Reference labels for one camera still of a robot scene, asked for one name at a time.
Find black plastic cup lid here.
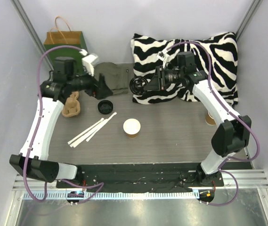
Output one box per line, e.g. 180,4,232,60
97,100,114,114

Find zebra print pillow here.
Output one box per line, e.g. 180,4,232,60
130,32,239,106

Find green paper gift bag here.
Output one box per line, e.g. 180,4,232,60
43,16,92,78

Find aluminium front rail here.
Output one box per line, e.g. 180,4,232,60
12,169,268,201

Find white paper straw middle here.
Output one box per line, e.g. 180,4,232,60
67,118,107,145

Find purple cable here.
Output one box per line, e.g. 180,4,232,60
165,40,261,207
22,45,105,203

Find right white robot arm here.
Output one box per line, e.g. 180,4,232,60
143,52,252,186

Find white paper straw lower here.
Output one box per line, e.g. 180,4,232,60
69,123,100,147

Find brown paper cups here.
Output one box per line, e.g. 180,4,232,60
205,111,216,126

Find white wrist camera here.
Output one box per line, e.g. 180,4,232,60
79,49,98,76
157,50,170,68

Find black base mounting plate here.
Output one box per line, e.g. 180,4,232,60
56,162,225,194

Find white paper straw upper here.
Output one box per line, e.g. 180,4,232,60
85,112,117,142

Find olive green folded cloth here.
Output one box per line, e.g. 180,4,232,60
94,62,129,95

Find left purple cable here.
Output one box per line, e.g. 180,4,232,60
22,45,105,203

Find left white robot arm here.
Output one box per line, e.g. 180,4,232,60
9,54,113,188

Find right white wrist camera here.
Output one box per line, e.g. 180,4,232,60
157,50,170,68

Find brown paper coffee cup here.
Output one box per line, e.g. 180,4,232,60
123,119,141,138

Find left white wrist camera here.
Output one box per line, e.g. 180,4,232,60
79,49,98,76

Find brown pulp cup carrier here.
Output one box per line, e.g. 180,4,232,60
62,91,81,118

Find white paper straw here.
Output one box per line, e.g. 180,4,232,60
67,118,107,145
85,112,117,142
69,123,100,147

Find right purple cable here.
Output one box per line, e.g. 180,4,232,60
165,40,261,207

